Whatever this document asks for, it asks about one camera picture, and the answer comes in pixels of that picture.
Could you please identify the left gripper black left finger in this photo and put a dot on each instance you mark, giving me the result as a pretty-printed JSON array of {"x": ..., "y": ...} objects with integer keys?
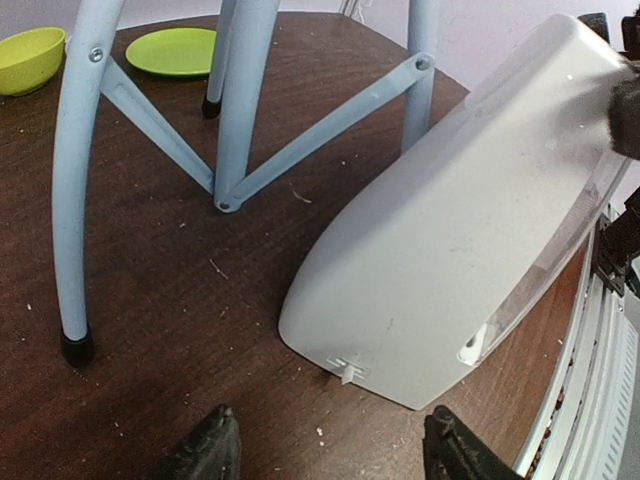
[{"x": 212, "y": 450}]

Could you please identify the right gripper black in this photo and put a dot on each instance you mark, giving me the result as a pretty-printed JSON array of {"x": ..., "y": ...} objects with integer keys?
[{"x": 620, "y": 240}]

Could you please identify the white perforated music stand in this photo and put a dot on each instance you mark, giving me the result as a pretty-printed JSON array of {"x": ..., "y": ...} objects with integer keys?
[{"x": 243, "y": 41}]

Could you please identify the green plastic plate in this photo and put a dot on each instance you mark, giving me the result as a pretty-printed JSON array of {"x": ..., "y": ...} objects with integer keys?
[{"x": 174, "y": 52}]

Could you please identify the aluminium front rail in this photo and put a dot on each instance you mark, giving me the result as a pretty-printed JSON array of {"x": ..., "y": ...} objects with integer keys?
[{"x": 582, "y": 424}]

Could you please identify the green plastic bowl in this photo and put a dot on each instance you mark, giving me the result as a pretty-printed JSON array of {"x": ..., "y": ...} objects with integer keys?
[{"x": 30, "y": 59}]

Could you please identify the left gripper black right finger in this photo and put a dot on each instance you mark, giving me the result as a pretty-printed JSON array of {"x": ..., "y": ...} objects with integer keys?
[{"x": 452, "y": 451}]

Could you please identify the grey metronome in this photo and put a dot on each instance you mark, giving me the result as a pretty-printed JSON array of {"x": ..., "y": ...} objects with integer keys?
[{"x": 423, "y": 274}]

